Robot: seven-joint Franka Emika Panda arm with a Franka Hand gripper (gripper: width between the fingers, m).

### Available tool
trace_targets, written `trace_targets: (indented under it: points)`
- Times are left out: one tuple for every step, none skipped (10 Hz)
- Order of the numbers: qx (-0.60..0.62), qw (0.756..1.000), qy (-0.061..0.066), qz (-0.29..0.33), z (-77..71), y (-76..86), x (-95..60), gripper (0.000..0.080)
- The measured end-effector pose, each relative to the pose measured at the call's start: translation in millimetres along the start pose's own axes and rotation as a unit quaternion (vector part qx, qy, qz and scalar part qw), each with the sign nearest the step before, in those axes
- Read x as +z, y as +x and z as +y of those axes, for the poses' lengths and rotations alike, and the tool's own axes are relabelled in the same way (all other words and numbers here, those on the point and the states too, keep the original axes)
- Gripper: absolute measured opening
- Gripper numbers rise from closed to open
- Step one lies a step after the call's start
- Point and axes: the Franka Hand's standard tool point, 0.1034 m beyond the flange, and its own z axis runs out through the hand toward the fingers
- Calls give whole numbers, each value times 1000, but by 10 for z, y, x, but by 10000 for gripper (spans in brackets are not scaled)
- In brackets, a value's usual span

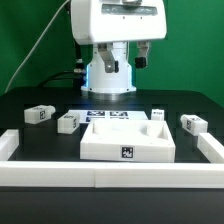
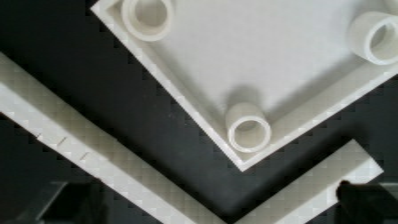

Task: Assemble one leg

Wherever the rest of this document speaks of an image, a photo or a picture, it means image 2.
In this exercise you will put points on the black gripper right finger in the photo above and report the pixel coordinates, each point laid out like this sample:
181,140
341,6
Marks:
368,201

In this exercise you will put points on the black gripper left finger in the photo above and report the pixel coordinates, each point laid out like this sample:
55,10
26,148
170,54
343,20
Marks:
67,204

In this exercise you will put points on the white square tabletop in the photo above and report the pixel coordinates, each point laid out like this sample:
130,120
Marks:
254,50

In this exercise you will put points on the white U-shaped fixture wall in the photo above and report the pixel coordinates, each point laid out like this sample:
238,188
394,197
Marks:
67,133

